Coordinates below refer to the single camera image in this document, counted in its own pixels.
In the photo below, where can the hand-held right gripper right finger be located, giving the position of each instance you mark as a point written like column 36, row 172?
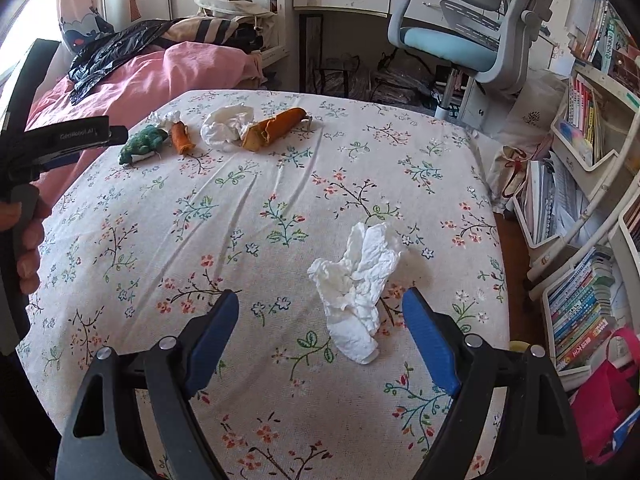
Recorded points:
column 430, row 345

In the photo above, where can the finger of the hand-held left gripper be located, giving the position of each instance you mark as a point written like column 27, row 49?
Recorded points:
column 57, row 162
column 117, row 136

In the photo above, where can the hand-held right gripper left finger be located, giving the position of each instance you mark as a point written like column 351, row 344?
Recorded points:
column 212, row 345

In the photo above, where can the green toy frog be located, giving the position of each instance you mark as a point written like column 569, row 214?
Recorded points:
column 142, row 144

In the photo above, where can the small white tissue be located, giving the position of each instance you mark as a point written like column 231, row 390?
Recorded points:
column 162, row 117

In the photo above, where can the small orange peel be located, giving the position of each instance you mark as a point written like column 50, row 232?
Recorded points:
column 181, row 140

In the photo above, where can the person's left hand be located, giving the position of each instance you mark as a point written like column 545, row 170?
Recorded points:
column 32, row 260

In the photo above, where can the pink blanket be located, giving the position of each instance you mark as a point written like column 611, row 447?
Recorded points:
column 150, row 75

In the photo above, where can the black plastic bag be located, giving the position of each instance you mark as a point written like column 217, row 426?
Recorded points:
column 110, row 50

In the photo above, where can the whale print headboard cushion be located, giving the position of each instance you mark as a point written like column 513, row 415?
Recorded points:
column 80, row 35

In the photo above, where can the floral tablecloth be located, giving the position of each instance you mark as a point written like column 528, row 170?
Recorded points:
column 200, row 220

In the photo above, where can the beige black striped cloth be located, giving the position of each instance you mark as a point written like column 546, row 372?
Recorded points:
column 210, row 30

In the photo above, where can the row of colourful paperback books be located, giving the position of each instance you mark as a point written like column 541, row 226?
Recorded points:
column 580, row 310

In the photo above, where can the cream canvas bag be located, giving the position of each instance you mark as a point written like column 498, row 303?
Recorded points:
column 225, row 5

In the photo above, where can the pink bag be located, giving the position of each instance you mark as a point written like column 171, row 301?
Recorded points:
column 605, row 400

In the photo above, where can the stack of white notebooks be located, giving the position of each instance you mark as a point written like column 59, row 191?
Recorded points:
column 545, row 200

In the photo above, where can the black trimmed clear storage bag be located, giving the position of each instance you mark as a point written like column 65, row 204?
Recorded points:
column 330, row 77

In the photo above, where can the white tote bag tree print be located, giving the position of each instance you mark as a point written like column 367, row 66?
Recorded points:
column 532, row 115

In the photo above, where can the clear plastic wrapped bundle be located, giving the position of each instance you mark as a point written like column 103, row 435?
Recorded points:
column 395, row 80

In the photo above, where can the row of red spine books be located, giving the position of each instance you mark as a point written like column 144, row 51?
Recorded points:
column 582, row 110

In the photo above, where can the grey blue desk chair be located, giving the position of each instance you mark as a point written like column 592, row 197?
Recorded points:
column 450, row 45

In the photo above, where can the stack of upright textbooks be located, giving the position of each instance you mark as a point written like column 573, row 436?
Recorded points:
column 615, row 45

